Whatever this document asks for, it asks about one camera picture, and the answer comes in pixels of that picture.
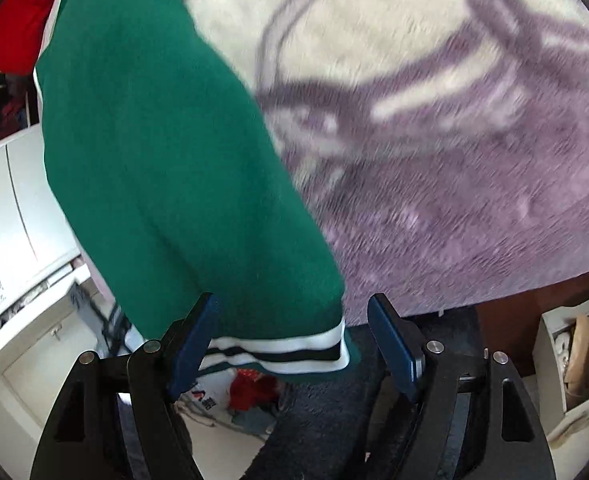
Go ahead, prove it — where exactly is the floral plush bed blanket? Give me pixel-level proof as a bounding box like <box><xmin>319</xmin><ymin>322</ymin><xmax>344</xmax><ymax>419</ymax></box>
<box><xmin>183</xmin><ymin>0</ymin><xmax>589</xmax><ymax>324</ymax></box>

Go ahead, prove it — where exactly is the red quilt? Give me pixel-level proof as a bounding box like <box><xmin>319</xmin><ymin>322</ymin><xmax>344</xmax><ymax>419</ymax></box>
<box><xmin>0</xmin><ymin>0</ymin><xmax>55</xmax><ymax>76</ymax></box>

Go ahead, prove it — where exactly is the white storage shelf unit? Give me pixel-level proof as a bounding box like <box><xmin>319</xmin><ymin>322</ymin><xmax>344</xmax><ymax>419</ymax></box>
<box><xmin>531</xmin><ymin>286</ymin><xmax>589</xmax><ymax>449</ymax></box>

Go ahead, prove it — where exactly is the white wardrobe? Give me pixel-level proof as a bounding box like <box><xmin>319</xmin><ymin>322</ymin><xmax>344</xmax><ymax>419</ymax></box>
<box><xmin>0</xmin><ymin>24</ymin><xmax>121</xmax><ymax>461</ymax></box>

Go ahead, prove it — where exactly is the green striped sweatshirt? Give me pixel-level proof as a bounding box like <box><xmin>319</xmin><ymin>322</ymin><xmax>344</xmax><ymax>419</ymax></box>
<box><xmin>36</xmin><ymin>0</ymin><xmax>357</xmax><ymax>378</ymax></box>

